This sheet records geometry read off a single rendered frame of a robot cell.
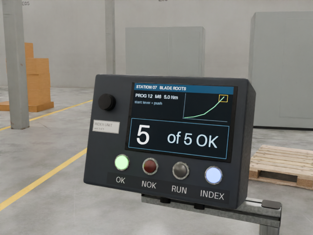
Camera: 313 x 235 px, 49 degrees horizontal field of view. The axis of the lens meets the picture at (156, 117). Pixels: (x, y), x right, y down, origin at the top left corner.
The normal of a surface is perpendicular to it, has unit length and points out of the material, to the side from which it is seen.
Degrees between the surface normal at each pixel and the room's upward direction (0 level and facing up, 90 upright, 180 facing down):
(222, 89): 75
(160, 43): 90
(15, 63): 90
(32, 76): 90
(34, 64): 90
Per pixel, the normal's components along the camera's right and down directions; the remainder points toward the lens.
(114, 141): -0.37, -0.10
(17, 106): -0.20, 0.17
